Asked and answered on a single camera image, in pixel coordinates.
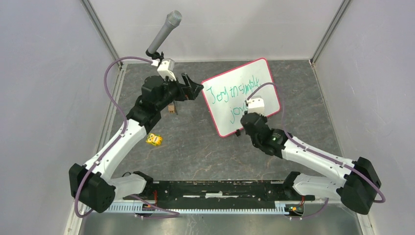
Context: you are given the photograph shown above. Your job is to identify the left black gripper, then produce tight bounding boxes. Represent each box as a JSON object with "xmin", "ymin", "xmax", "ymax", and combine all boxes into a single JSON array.
[{"xmin": 156, "ymin": 73, "xmax": 204, "ymax": 111}]

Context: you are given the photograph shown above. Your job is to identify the pink framed whiteboard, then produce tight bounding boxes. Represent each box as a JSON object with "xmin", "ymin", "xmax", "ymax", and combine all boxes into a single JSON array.
[{"xmin": 201, "ymin": 58, "xmax": 274, "ymax": 138}]

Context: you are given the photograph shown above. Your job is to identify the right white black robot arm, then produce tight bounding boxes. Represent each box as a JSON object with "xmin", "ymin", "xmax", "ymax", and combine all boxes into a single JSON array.
[{"xmin": 240, "ymin": 113, "xmax": 385, "ymax": 215}]

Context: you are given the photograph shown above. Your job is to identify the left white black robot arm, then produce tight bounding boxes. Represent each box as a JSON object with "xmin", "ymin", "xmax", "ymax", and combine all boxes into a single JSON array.
[{"xmin": 69, "ymin": 73, "xmax": 204, "ymax": 213}]

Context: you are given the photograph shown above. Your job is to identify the black microphone stand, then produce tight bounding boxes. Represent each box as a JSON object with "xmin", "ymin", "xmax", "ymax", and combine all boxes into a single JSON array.
[{"xmin": 145, "ymin": 50, "xmax": 164, "ymax": 65}]

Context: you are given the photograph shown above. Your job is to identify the yellow toy block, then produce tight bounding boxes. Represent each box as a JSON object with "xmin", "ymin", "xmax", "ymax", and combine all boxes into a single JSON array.
[{"xmin": 145, "ymin": 133, "xmax": 163, "ymax": 146}]

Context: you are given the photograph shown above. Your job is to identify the grey microphone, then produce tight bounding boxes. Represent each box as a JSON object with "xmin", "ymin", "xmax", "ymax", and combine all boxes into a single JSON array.
[{"xmin": 146, "ymin": 10, "xmax": 182, "ymax": 56}]

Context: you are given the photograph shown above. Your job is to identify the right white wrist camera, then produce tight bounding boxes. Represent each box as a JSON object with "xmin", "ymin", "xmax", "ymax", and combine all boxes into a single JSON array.
[{"xmin": 245, "ymin": 96, "xmax": 265, "ymax": 116}]

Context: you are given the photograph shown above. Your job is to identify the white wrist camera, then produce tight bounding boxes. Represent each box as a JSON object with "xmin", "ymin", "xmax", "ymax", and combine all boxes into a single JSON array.
[
  {"xmin": 245, "ymin": 96, "xmax": 265, "ymax": 116},
  {"xmin": 151, "ymin": 58, "xmax": 177, "ymax": 81}
]

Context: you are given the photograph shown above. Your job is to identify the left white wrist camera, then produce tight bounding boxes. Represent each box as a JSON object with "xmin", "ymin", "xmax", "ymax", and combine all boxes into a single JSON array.
[{"xmin": 151, "ymin": 58, "xmax": 177, "ymax": 81}]

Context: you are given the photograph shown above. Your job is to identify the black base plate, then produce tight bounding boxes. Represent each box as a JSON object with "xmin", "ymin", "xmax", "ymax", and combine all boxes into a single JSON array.
[{"xmin": 139, "ymin": 180, "xmax": 315, "ymax": 210}]

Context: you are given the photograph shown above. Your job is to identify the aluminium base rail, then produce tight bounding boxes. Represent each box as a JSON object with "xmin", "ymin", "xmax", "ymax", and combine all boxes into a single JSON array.
[{"xmin": 107, "ymin": 181, "xmax": 368, "ymax": 204}]

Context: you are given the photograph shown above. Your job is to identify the white slotted cable duct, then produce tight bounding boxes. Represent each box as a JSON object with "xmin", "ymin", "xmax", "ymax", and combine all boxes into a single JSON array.
[{"xmin": 105, "ymin": 201, "xmax": 303, "ymax": 216}]

